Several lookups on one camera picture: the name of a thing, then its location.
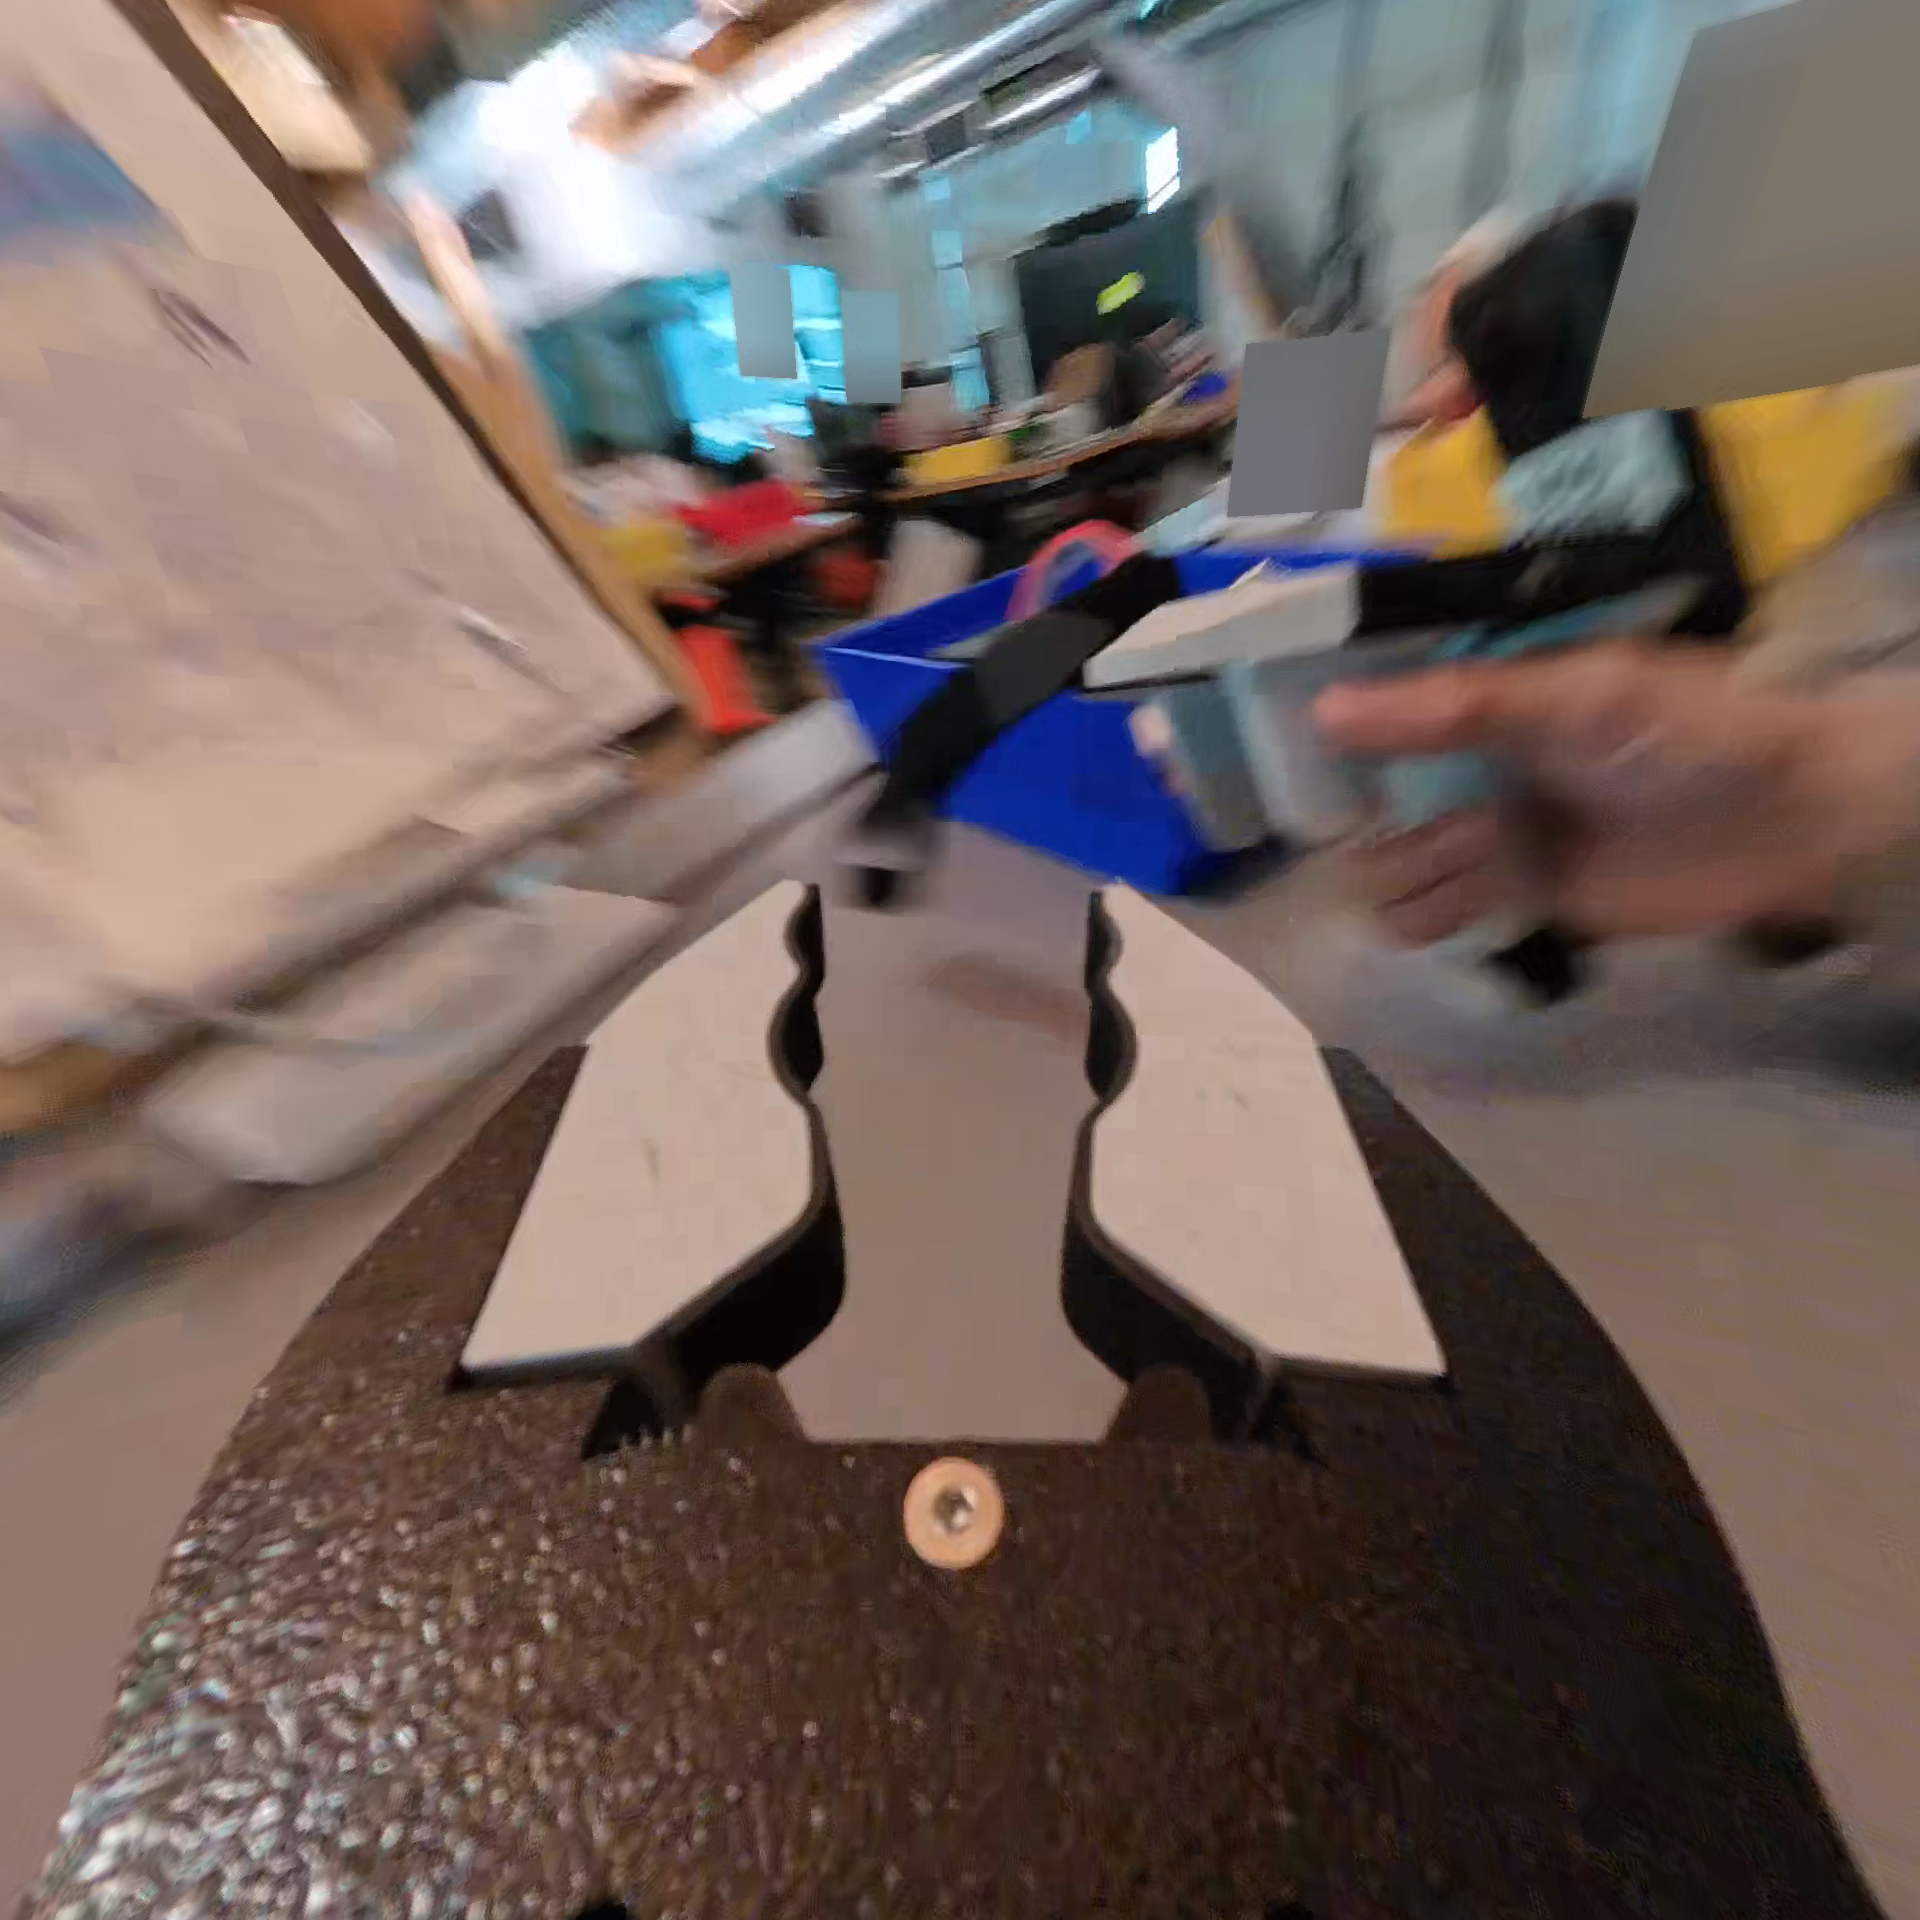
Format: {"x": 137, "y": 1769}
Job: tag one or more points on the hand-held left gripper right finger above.
{"x": 1259, "y": 1201}

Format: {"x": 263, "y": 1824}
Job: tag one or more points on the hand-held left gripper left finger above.
{"x": 644, "y": 1187}

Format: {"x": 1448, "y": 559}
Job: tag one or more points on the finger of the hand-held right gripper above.
{"x": 1231, "y": 624}

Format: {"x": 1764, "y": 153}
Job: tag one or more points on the blue plastic bin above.
{"x": 1052, "y": 776}

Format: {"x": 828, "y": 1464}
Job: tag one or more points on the dark brown strip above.
{"x": 1006, "y": 690}

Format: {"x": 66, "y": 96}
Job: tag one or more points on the grey desk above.
{"x": 1681, "y": 1260}

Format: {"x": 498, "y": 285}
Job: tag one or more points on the person's right hand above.
{"x": 1681, "y": 787}

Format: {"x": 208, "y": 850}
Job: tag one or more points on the red tape roll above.
{"x": 1081, "y": 556}

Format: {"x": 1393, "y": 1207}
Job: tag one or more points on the dark computer monitor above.
{"x": 1104, "y": 296}

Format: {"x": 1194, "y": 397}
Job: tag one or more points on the red storage bin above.
{"x": 746, "y": 511}

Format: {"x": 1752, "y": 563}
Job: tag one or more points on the wooden document stand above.
{"x": 572, "y": 511}

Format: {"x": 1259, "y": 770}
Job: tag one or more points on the printed instruction sheet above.
{"x": 241, "y": 539}

